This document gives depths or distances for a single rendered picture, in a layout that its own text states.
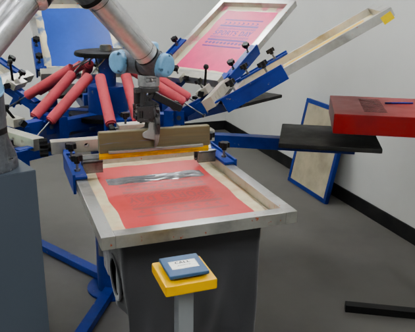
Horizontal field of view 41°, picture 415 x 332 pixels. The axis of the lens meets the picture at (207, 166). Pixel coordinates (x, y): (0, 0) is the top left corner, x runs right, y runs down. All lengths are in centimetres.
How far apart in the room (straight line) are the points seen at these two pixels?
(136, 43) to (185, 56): 190
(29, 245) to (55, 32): 253
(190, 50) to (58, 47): 84
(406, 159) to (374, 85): 60
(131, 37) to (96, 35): 218
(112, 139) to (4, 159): 64
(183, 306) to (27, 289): 39
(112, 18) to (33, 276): 72
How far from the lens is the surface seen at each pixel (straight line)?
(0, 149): 137
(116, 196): 186
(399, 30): 397
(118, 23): 161
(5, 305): 148
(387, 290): 337
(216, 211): 173
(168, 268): 136
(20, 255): 144
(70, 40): 376
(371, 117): 250
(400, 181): 401
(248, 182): 188
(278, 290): 322
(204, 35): 369
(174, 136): 199
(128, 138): 195
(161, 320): 177
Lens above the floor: 161
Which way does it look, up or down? 18 degrees down
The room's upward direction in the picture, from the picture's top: 1 degrees clockwise
